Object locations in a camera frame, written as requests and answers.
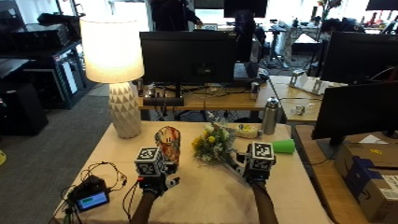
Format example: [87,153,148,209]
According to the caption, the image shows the black cables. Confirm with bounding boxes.
[48,161,141,224]

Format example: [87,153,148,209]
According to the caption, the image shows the black device with blue screen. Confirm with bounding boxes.
[67,175,110,214]

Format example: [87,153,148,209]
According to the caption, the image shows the small clear wrapped item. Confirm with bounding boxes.
[291,104,313,116]

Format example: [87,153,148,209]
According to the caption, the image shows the white marker cube on left glove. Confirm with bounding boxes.
[134,147,166,177]

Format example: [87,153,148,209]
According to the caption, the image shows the green plastic cup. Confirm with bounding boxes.
[272,139,297,154]

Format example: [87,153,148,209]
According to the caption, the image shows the background black monitor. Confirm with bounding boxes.
[222,0,269,19]

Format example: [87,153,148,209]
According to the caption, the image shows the colourful glass vase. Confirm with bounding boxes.
[154,125,182,166]

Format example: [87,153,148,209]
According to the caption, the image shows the white table lamp patterned base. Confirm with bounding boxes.
[79,16,145,140]

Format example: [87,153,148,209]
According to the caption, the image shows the person's right hand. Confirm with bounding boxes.
[236,151,276,185]

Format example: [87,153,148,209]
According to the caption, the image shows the person's left hand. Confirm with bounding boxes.
[137,161,181,196]

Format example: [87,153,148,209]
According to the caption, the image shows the white marker cube on right glove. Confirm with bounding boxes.
[246,141,277,172]

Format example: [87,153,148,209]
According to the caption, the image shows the yellow and white flower bouquet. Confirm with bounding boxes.
[190,121,250,180]

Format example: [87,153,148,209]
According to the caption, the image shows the steel water bottle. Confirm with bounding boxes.
[261,96,281,136]

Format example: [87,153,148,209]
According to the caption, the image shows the small white and yellow bundle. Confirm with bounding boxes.
[234,123,262,140]

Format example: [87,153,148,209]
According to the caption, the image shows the silver drink can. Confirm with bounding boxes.
[250,81,261,102]

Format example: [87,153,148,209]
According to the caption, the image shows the black computer monitor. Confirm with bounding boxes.
[319,31,398,86]
[311,81,398,161]
[140,30,237,99]

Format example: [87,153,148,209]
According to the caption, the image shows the white marker cube on glove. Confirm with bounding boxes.
[246,141,277,172]
[134,147,166,177]

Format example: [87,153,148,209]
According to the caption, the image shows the black box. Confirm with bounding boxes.
[0,81,49,136]

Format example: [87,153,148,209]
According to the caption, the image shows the black equipment cabinet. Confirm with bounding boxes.
[0,22,97,110]

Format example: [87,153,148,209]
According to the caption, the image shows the black bar device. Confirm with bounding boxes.
[142,96,185,107]

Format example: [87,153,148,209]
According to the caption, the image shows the white metal stand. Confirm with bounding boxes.
[289,69,349,96]

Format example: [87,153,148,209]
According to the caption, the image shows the wooden desk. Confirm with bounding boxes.
[138,75,329,124]

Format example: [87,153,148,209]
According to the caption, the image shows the cardboard box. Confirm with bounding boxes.
[333,142,398,224]

